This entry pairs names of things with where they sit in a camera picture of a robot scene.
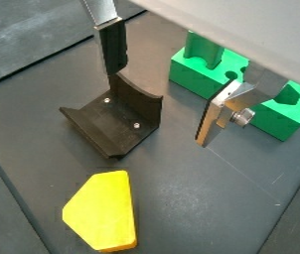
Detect black-padded gripper left finger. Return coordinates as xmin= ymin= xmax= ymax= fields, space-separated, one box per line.
xmin=79 ymin=0 xmax=128 ymax=75

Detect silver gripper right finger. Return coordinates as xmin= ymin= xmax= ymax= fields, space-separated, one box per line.
xmin=196 ymin=62 xmax=288 ymax=147

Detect yellow three-prong block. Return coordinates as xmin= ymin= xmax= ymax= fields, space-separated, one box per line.
xmin=63 ymin=170 xmax=137 ymax=252

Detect green shape-sorter board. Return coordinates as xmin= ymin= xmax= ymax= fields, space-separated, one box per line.
xmin=169 ymin=30 xmax=300 ymax=143

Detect green half-cylinder block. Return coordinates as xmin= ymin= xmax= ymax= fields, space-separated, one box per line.
xmin=184 ymin=32 xmax=225 ymax=69

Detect black curved cradle stand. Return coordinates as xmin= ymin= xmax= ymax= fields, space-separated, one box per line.
xmin=61 ymin=72 xmax=164 ymax=158

